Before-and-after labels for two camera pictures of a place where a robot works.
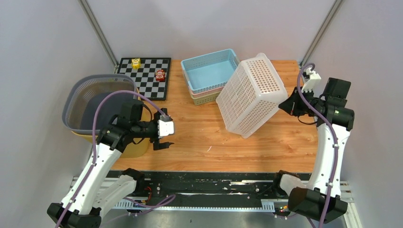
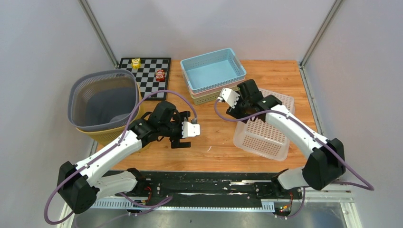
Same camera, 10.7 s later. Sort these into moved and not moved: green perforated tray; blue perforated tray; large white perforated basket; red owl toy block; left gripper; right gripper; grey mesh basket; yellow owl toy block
Moved: right gripper; left gripper; large white perforated basket
Not moved: green perforated tray; red owl toy block; grey mesh basket; yellow owl toy block; blue perforated tray
